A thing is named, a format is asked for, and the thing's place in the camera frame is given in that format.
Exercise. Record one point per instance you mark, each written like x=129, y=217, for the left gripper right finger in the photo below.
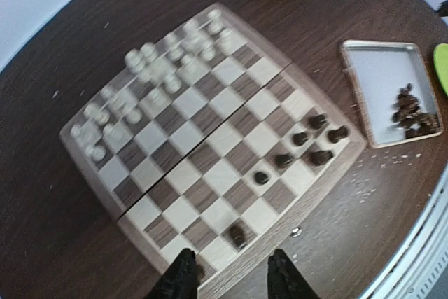
x=284, y=280

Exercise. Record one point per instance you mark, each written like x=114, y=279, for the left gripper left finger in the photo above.
x=180, y=281

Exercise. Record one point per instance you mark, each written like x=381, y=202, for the wooden chess board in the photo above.
x=184, y=174

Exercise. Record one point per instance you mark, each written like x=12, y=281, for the black chess rook corner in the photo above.
x=318, y=121

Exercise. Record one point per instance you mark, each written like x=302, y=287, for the metal tray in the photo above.
x=379, y=72

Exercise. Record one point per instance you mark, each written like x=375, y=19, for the pile of dark chess pieces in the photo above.
x=410, y=117

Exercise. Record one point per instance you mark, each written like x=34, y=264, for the white chess pieces row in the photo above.
x=162, y=68

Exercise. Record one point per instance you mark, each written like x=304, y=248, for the green plate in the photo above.
x=440, y=61

